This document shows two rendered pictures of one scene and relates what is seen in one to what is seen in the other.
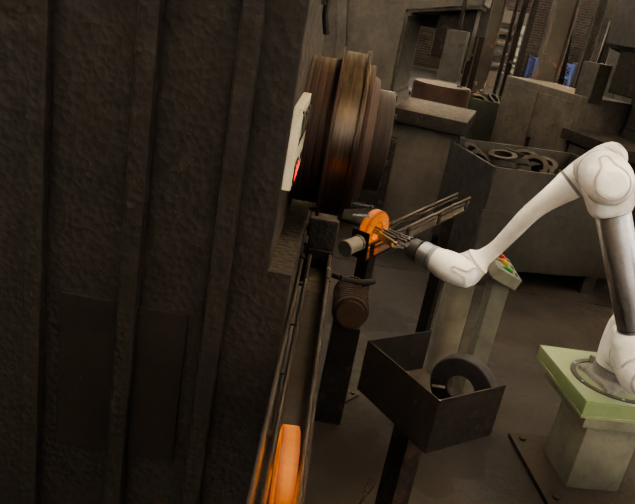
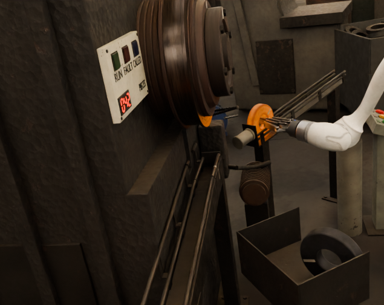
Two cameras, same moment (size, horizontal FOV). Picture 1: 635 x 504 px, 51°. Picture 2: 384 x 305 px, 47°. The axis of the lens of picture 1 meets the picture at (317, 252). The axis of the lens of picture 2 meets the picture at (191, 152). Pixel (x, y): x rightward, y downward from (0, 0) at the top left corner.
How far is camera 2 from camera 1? 0.55 m
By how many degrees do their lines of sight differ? 13
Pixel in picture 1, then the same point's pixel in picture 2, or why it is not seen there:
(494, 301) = (382, 151)
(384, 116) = (211, 30)
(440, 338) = (344, 191)
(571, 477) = not seen: outside the picture
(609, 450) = not seen: outside the picture
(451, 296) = (343, 156)
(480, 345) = (380, 189)
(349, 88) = (169, 16)
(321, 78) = (147, 15)
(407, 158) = (304, 52)
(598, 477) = not seen: outside the picture
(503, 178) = (379, 46)
